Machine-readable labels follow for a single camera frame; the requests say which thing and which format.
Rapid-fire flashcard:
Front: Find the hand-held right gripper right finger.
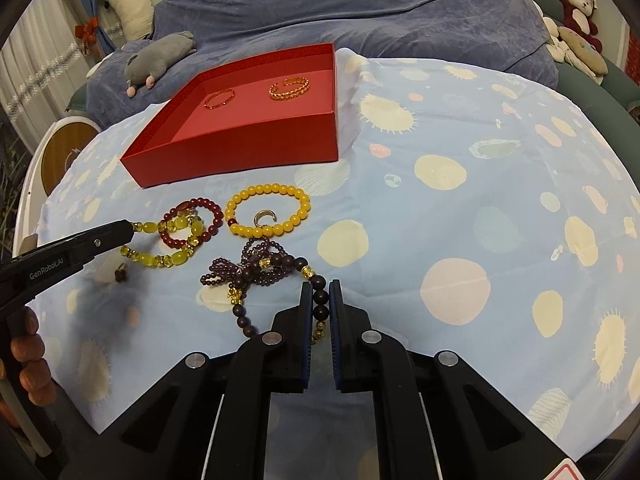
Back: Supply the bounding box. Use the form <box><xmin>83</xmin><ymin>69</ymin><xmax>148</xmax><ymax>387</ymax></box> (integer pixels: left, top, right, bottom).
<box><xmin>327</xmin><ymin>280</ymin><xmax>591</xmax><ymax>480</ymax></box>

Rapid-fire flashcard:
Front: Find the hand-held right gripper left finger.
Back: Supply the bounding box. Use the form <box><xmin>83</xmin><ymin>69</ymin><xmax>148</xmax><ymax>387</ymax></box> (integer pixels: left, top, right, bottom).
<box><xmin>60</xmin><ymin>281</ymin><xmax>315</xmax><ymax>480</ymax></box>

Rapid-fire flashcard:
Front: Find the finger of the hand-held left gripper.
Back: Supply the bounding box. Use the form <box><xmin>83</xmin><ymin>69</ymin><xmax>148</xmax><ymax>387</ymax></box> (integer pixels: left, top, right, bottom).
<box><xmin>37</xmin><ymin>219</ymin><xmax>139</xmax><ymax>262</ymax></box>

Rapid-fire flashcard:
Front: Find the dark wooden bead bracelet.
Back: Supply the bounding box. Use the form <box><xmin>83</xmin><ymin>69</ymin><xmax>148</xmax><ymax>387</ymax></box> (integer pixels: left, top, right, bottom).
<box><xmin>227</xmin><ymin>255</ymin><xmax>332</xmax><ymax>346</ymax></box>

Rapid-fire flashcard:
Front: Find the yellow cat-eye bead bracelet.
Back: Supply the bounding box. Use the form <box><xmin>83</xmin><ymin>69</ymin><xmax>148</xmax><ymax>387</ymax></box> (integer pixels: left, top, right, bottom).
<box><xmin>120</xmin><ymin>212</ymin><xmax>207</xmax><ymax>269</ymax></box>

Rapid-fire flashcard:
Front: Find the purple small-bead strand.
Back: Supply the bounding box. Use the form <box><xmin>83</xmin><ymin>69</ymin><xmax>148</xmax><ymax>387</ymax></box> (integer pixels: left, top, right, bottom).
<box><xmin>200</xmin><ymin>237</ymin><xmax>297</xmax><ymax>291</ymax></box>

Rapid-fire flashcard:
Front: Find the dark red bead bracelet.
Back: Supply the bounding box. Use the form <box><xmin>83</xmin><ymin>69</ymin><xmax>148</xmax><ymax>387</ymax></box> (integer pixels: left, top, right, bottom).
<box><xmin>159</xmin><ymin>198</ymin><xmax>224</xmax><ymax>251</ymax></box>

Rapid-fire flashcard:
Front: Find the red jewelry box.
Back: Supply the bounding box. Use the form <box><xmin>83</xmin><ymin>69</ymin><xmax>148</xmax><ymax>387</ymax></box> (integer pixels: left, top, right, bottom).
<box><xmin>120</xmin><ymin>42</ymin><xmax>341</xmax><ymax>189</ymax></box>

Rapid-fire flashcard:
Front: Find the white device with wooden disc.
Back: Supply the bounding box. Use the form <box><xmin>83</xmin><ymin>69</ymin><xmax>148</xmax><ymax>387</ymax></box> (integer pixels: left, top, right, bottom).
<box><xmin>10</xmin><ymin>115</ymin><xmax>104</xmax><ymax>257</ymax></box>

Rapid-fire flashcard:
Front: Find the thin red gold bangle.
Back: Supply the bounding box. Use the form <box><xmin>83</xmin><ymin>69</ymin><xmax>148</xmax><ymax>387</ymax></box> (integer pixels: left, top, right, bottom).
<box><xmin>203</xmin><ymin>88</ymin><xmax>236</xmax><ymax>110</ymax></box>

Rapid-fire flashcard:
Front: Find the white lace curtain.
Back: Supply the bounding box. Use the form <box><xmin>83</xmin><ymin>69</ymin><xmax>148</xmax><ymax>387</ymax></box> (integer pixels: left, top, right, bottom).
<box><xmin>0</xmin><ymin>0</ymin><xmax>108</xmax><ymax>128</ymax></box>

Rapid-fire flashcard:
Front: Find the light blue planet-print sheet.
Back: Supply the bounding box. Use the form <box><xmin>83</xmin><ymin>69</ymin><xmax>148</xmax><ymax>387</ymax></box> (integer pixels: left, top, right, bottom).
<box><xmin>25</xmin><ymin>47</ymin><xmax>640</xmax><ymax>466</ymax></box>

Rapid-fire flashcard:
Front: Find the grey mouse plush toy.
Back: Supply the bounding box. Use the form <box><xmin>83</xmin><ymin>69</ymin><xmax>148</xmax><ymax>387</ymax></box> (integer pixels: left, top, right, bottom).
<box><xmin>123</xmin><ymin>31</ymin><xmax>197</xmax><ymax>99</ymax></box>

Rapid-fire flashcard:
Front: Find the red ribbon bow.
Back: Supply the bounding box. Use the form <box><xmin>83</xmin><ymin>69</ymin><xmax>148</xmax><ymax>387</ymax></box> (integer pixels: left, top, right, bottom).
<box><xmin>75</xmin><ymin>15</ymin><xmax>101</xmax><ymax>46</ymax></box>

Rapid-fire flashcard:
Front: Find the blue curtain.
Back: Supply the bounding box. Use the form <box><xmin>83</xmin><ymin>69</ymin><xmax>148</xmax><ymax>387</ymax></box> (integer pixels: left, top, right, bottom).
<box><xmin>65</xmin><ymin>0</ymin><xmax>123</xmax><ymax>58</ymax></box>

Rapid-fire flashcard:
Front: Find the braided gold bangle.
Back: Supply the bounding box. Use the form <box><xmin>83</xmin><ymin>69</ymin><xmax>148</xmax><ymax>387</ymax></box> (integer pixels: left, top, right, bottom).
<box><xmin>268</xmin><ymin>75</ymin><xmax>311</xmax><ymax>101</ymax></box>

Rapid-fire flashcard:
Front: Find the white long plush toy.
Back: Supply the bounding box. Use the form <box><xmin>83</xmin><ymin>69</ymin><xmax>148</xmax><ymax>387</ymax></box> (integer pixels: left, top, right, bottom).
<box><xmin>96</xmin><ymin>0</ymin><xmax>154</xmax><ymax>41</ymax></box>

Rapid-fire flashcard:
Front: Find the blue-grey velvet blanket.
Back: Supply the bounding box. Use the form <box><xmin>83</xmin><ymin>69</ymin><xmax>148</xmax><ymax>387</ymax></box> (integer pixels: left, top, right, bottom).
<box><xmin>85</xmin><ymin>0</ymin><xmax>559</xmax><ymax>129</ymax></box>

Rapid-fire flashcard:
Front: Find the green sofa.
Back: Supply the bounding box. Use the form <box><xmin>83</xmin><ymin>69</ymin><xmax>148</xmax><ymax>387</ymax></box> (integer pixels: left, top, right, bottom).
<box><xmin>500</xmin><ymin>0</ymin><xmax>640</xmax><ymax>127</ymax></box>

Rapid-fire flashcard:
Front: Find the cream plush toy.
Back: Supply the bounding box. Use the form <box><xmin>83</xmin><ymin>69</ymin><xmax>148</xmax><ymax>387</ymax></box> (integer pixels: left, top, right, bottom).
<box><xmin>542</xmin><ymin>15</ymin><xmax>609</xmax><ymax>86</ymax></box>

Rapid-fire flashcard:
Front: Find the red bear plush toy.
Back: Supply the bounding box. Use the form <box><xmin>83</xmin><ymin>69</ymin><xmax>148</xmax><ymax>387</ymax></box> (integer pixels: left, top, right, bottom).
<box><xmin>555</xmin><ymin>0</ymin><xmax>604</xmax><ymax>54</ymax></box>

